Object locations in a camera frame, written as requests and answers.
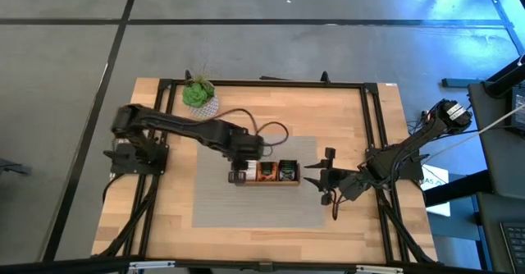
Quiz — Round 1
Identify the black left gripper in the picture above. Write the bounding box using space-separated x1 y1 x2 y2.
224 126 266 185

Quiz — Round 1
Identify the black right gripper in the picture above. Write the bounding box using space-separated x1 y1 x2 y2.
302 147 368 206

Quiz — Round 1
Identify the wooden three-compartment tea tray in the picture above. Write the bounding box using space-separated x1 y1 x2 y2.
235 159 301 187

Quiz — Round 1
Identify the grey woven placemat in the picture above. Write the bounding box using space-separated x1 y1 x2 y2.
192 135 325 229

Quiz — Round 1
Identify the green succulent in white pot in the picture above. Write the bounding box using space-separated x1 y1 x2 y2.
181 72 221 121

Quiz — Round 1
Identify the white paper sign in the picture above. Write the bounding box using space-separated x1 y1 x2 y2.
421 163 451 217

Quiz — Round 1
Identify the black desk crossbar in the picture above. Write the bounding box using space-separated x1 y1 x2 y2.
423 170 493 208

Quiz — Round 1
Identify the teal floor bar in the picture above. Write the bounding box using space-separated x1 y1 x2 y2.
441 77 486 89

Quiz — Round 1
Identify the dark grey desk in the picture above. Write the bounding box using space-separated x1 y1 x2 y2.
467 80 525 274

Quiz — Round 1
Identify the black overhead beam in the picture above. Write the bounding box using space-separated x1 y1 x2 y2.
0 256 525 274

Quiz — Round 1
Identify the black keyboard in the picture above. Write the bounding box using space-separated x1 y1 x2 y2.
499 220 525 273

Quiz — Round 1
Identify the computer screen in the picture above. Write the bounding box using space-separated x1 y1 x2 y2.
510 85 525 135

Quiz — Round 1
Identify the grey-blue chair foot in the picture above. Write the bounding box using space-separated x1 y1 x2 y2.
0 157 33 177

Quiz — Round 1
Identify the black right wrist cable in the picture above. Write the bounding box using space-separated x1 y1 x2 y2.
329 186 350 222

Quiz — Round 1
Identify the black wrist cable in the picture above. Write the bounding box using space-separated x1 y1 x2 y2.
329 186 350 222
208 107 290 159

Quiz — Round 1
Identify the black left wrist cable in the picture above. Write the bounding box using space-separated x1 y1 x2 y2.
208 107 290 159

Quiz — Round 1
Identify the black metal rig frame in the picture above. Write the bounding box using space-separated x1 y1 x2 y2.
92 69 439 267

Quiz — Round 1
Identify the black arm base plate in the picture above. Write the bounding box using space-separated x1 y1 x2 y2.
366 147 426 180
103 141 170 176

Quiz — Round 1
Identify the black power cable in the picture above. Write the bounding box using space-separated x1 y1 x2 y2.
405 117 482 144

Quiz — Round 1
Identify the silver metal bracket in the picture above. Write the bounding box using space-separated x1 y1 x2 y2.
128 260 176 272
354 264 405 274

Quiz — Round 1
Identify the white cable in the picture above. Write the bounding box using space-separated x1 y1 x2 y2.
422 103 525 162

